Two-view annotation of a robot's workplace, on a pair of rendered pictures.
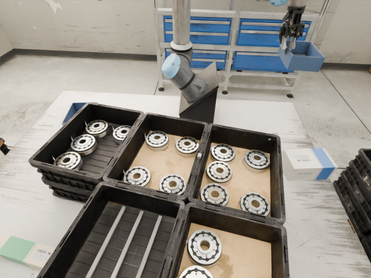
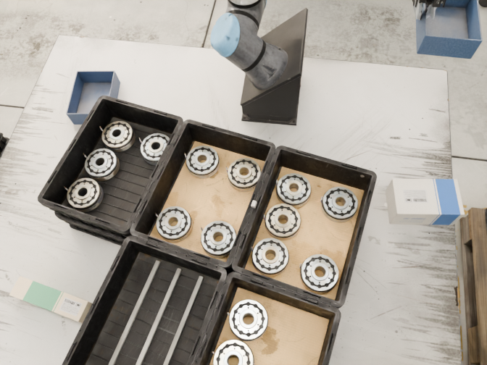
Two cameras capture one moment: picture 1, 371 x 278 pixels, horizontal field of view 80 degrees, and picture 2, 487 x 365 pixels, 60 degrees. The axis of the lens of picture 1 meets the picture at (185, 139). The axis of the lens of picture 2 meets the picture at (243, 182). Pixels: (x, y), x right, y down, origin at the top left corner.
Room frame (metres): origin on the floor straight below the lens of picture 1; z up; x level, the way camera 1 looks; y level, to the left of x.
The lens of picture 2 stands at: (0.10, -0.13, 2.02)
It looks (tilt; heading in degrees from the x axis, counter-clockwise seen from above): 64 degrees down; 12
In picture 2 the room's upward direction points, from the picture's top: 7 degrees counter-clockwise
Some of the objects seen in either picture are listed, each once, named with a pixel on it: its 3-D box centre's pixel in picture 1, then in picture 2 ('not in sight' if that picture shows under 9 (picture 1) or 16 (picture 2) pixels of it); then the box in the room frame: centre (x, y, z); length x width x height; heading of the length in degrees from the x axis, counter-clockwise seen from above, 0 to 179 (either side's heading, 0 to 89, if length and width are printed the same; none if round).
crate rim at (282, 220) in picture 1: (239, 165); (306, 220); (0.53, -0.20, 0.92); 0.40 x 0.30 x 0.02; 166
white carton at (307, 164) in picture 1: (306, 164); (422, 201); (0.69, -0.58, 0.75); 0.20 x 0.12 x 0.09; 94
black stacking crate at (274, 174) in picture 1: (237, 174); (305, 227); (0.53, -0.20, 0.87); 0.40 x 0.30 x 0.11; 166
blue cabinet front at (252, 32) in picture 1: (268, 47); not in sight; (2.49, -0.90, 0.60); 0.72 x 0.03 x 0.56; 87
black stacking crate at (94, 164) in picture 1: (96, 144); (119, 167); (0.68, 0.38, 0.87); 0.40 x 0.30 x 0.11; 166
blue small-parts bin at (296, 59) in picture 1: (299, 55); (446, 21); (1.10, -0.56, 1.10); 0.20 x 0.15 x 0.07; 177
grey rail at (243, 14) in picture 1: (236, 14); not in sight; (2.54, -0.50, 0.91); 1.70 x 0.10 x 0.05; 87
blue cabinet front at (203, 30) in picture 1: (196, 44); not in sight; (2.54, -0.10, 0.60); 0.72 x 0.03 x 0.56; 87
